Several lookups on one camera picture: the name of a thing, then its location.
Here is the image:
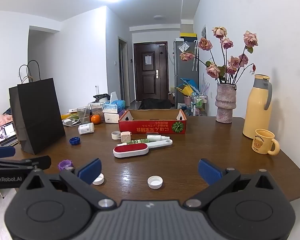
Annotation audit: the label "metal rack cart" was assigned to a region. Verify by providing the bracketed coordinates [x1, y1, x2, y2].
[190, 94, 208, 117]

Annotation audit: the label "white pill bottle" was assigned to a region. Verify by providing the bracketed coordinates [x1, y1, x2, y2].
[78, 122, 95, 135]

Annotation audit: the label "yellow bear mug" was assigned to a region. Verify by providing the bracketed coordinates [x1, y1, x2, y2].
[252, 129, 280, 155]

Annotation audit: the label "black white appliance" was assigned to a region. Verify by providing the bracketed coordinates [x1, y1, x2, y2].
[94, 94, 111, 103]

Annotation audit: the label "red white lint brush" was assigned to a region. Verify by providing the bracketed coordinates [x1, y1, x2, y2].
[113, 138, 173, 158]

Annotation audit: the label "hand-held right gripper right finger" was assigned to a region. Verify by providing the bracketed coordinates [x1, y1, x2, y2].
[185, 158, 280, 210]

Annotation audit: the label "pink blanket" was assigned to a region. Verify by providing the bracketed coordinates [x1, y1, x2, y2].
[0, 114, 14, 130]

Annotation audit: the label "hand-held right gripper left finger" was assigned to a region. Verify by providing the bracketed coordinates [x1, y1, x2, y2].
[19, 158, 116, 211]

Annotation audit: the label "white bottle cap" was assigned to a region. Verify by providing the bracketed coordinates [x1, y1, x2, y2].
[147, 175, 163, 189]
[92, 173, 105, 185]

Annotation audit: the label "black folding chair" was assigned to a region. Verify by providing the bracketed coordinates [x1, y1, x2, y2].
[138, 98, 172, 110]

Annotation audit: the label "red cardboard box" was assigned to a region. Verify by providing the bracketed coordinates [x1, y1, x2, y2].
[118, 109, 187, 136]

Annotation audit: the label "clear plastic food container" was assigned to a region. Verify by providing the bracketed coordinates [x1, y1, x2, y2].
[90, 102, 105, 122]

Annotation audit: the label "blue and yellow hangers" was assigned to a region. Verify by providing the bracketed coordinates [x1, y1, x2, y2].
[176, 78, 199, 97]

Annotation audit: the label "black paper bag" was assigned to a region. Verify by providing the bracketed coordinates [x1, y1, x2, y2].
[9, 60, 66, 155]

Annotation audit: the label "white purple tissue pack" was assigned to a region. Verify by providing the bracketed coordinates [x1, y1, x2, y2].
[104, 112, 120, 124]

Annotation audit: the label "purple bottle cap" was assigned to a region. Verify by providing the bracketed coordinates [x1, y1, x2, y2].
[58, 159, 74, 170]

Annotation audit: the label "lavender plastic hangers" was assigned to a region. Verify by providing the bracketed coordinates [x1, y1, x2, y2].
[201, 74, 210, 95]

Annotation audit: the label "open laptop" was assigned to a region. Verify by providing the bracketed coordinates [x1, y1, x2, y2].
[0, 121, 18, 147]

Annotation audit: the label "grey fridge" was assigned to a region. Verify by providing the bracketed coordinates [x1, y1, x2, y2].
[173, 39, 199, 105]

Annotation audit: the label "clear glass cup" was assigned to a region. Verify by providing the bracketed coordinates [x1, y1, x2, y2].
[77, 107, 90, 125]

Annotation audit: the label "white folded umbrella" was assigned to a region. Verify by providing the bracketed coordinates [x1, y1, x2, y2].
[193, 40, 199, 72]

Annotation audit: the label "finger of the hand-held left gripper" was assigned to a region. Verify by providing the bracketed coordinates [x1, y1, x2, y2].
[0, 146, 16, 158]
[0, 155, 52, 171]

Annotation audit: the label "yellow box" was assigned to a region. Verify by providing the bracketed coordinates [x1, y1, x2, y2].
[179, 32, 198, 40]

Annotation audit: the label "bunch of dried pink roses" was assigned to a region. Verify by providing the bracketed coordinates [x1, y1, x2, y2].
[179, 26, 258, 85]

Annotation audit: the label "dark brown door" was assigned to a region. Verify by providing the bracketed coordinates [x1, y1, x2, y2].
[133, 42, 168, 102]

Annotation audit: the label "side room door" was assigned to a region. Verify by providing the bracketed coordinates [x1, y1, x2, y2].
[118, 37, 128, 100]

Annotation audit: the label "blue tissue pack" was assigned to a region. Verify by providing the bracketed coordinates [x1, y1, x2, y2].
[102, 91, 126, 113]

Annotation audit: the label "green tube bottle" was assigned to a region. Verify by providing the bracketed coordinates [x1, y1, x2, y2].
[116, 139, 148, 147]

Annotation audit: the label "yellow thermos jug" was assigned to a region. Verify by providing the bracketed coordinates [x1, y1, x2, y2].
[242, 74, 273, 139]

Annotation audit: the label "pink ceramic vase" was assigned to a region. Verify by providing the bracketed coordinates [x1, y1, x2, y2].
[215, 83, 237, 124]

